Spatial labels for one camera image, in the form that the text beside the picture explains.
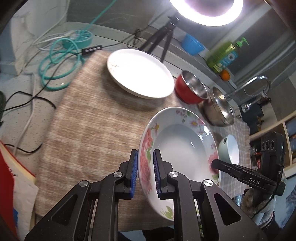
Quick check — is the gloved right hand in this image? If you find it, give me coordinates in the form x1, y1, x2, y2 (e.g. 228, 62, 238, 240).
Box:
240, 188, 276, 229

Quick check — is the plain white plate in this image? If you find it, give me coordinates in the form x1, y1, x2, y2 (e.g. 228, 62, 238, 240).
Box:
107, 49, 175, 99

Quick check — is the ring light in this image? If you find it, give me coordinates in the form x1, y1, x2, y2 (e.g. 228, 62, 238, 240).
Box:
170, 0, 243, 27

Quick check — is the teal power strip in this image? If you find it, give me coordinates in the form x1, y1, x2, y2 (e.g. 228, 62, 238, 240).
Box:
65, 30, 93, 49

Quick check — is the orange fruit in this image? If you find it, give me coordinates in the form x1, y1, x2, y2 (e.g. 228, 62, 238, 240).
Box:
219, 69, 230, 81

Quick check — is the black light cable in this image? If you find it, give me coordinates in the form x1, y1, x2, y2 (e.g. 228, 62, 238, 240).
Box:
0, 22, 163, 155

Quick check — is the green dish soap bottle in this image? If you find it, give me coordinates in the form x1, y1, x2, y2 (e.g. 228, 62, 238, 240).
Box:
206, 37, 249, 74

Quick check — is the red white paper bag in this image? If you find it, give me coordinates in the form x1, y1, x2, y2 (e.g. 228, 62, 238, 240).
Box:
1, 143, 39, 240

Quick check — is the blue plastic cup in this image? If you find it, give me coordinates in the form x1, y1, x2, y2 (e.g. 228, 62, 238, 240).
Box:
181, 34, 205, 56

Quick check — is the small white bowl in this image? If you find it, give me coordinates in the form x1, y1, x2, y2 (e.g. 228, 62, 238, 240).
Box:
218, 135, 239, 165

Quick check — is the black mini tripod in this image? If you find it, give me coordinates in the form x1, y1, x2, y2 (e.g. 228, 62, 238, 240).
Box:
138, 16, 180, 63

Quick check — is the large steel bowl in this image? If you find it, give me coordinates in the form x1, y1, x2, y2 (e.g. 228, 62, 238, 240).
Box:
203, 87, 234, 127

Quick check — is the teal coiled cable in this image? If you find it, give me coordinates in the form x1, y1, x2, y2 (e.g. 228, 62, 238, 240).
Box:
38, 0, 117, 91

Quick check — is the floral plate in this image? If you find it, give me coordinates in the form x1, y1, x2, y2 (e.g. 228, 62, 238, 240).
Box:
138, 107, 221, 221

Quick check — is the red steel bowl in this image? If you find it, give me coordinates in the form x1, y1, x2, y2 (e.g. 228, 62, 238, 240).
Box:
175, 70, 208, 104

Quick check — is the chrome kitchen faucet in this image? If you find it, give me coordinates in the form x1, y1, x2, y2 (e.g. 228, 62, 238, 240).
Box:
226, 75, 271, 113

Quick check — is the dark knife block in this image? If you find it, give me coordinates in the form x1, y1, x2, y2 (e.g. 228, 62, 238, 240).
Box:
240, 103, 264, 135

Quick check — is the white cable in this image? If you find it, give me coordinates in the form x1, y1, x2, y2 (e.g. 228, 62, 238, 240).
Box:
12, 14, 77, 156

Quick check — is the checkered table cloth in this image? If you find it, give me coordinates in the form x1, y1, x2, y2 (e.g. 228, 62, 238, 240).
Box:
33, 50, 251, 232

